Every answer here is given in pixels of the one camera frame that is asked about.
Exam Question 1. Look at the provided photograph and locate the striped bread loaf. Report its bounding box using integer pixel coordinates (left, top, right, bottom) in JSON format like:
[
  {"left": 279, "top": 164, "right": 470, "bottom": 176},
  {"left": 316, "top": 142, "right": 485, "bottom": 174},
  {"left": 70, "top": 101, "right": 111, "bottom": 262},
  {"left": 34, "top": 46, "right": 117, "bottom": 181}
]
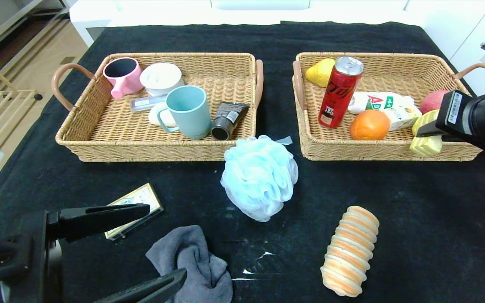
[{"left": 320, "top": 206, "right": 380, "bottom": 298}]

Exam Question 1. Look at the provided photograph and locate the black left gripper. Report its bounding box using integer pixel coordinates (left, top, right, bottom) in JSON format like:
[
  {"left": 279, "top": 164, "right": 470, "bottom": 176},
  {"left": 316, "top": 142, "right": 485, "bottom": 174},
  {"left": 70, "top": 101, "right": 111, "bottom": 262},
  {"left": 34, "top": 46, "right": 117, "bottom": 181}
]
[{"left": 9, "top": 203, "right": 187, "bottom": 303}]

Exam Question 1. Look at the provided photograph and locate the pink plastic cup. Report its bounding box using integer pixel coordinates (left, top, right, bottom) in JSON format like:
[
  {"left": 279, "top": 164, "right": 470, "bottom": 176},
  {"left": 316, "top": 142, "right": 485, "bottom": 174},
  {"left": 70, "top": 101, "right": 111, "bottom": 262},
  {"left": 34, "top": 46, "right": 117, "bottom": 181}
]
[{"left": 103, "top": 57, "right": 144, "bottom": 99}]

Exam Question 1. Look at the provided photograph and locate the red peach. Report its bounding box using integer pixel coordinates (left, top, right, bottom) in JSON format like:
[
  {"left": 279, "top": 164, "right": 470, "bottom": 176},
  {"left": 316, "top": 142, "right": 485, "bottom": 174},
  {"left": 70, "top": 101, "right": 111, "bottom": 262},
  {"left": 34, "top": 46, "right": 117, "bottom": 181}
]
[{"left": 420, "top": 90, "right": 450, "bottom": 114}]

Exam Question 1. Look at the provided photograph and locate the red soda can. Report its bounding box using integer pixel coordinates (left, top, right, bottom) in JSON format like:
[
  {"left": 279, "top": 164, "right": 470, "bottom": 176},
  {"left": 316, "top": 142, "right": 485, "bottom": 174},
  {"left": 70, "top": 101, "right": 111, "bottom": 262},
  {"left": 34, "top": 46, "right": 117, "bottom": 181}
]
[{"left": 318, "top": 56, "right": 364, "bottom": 129}]

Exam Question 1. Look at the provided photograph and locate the white AD drink bottle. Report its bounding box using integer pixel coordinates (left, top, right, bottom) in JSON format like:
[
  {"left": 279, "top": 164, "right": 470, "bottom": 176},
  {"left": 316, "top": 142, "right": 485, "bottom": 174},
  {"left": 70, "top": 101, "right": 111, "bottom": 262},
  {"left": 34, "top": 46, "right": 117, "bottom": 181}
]
[{"left": 349, "top": 92, "right": 414, "bottom": 114}]

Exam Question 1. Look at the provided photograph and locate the white round ceramic jar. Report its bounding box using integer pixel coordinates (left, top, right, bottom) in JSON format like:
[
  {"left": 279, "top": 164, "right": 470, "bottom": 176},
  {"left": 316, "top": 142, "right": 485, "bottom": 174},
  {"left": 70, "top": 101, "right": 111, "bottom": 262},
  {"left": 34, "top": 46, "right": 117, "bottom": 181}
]
[{"left": 139, "top": 62, "right": 184, "bottom": 96}]

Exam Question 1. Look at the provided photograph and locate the teal mug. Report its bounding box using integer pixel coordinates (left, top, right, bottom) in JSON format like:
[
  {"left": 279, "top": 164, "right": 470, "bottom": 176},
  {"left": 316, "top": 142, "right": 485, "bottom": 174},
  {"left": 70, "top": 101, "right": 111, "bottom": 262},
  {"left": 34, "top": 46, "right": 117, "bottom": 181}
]
[{"left": 156, "top": 85, "right": 212, "bottom": 140}]

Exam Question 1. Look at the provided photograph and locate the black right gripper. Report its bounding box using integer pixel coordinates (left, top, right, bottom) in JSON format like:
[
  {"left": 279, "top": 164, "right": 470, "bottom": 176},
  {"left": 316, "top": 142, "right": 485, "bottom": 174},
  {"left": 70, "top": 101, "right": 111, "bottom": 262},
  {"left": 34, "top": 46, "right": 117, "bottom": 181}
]
[{"left": 416, "top": 89, "right": 485, "bottom": 144}]

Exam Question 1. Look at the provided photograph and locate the woven wicker basket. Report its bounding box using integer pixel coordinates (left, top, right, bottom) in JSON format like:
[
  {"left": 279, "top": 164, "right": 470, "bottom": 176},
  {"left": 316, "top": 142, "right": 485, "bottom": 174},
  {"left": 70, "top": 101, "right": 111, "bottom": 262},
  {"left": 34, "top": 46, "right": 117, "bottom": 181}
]
[
  {"left": 292, "top": 52, "right": 485, "bottom": 162},
  {"left": 52, "top": 52, "right": 264, "bottom": 162}
]

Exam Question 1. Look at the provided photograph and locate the gold printed card box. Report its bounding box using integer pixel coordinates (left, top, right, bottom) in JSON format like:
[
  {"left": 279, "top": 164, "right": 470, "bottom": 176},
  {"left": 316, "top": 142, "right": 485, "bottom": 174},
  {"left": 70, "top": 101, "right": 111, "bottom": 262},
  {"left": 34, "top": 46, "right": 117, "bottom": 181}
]
[{"left": 104, "top": 183, "right": 164, "bottom": 241}]

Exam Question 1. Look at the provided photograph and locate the yellow pear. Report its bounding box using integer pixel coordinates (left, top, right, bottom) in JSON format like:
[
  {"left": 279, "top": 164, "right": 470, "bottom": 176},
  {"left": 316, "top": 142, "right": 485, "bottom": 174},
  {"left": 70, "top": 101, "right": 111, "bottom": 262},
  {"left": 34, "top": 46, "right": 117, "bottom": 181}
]
[{"left": 305, "top": 58, "right": 336, "bottom": 88}]

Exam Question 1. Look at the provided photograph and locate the white soap bar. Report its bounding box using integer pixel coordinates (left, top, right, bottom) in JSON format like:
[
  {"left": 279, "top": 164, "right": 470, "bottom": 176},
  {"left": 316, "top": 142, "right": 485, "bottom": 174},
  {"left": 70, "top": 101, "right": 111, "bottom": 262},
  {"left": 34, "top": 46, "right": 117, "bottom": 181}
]
[{"left": 148, "top": 103, "right": 177, "bottom": 128}]

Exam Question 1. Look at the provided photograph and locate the clear small labelled case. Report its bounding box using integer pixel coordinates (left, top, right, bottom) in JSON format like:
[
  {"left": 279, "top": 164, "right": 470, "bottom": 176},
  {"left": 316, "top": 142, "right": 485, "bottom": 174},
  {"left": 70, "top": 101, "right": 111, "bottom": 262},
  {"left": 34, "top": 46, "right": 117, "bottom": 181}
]
[{"left": 131, "top": 95, "right": 167, "bottom": 112}]

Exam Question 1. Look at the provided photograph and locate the orange fruit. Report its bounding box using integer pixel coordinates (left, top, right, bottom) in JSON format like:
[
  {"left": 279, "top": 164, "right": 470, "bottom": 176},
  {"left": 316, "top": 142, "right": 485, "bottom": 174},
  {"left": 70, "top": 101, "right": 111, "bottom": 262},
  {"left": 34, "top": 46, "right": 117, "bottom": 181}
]
[{"left": 349, "top": 110, "right": 391, "bottom": 141}]

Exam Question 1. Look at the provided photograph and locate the light blue bath loofah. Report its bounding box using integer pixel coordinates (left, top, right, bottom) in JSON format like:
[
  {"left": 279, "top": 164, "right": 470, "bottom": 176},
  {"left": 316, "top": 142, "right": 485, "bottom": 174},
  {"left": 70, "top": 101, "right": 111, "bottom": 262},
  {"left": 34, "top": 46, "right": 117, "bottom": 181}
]
[{"left": 221, "top": 135, "right": 299, "bottom": 223}]

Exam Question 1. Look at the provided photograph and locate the white yellow snack carton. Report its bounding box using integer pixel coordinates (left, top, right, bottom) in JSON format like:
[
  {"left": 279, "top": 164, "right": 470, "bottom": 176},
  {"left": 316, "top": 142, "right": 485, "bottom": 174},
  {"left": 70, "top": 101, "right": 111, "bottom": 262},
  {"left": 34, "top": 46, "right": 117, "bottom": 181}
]
[{"left": 381, "top": 105, "right": 422, "bottom": 132}]

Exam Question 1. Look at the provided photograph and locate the white side bench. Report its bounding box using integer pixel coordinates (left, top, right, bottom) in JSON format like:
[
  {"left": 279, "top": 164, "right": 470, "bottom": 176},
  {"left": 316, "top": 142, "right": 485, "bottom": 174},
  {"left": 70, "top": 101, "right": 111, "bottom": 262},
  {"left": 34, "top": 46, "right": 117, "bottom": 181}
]
[{"left": 69, "top": 0, "right": 119, "bottom": 48}]

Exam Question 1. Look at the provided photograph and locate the grey cloth towel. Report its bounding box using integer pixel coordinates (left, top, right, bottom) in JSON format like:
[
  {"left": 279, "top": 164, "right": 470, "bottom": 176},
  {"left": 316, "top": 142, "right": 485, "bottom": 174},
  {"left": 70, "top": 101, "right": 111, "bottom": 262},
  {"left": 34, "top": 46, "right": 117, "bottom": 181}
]
[{"left": 146, "top": 225, "right": 234, "bottom": 303}]

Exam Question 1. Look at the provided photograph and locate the small yellow drink carton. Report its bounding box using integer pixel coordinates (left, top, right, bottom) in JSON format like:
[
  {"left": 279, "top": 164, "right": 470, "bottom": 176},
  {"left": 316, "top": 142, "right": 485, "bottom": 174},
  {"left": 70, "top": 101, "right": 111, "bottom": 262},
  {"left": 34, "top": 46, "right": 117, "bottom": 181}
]
[{"left": 410, "top": 109, "right": 443, "bottom": 157}]

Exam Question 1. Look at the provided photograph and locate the black cosmetic tube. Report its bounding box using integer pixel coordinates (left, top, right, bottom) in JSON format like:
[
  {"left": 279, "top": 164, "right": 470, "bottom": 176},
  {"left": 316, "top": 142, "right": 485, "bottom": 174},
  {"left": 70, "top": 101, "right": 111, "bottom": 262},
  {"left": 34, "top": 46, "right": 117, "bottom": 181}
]
[{"left": 211, "top": 101, "right": 250, "bottom": 141}]

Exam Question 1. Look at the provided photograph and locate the black tablecloth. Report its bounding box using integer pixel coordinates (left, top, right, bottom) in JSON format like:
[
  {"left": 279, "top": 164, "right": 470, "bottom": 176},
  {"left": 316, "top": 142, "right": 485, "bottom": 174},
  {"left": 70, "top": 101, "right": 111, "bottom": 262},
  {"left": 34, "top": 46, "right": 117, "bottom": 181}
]
[{"left": 0, "top": 21, "right": 485, "bottom": 303}]

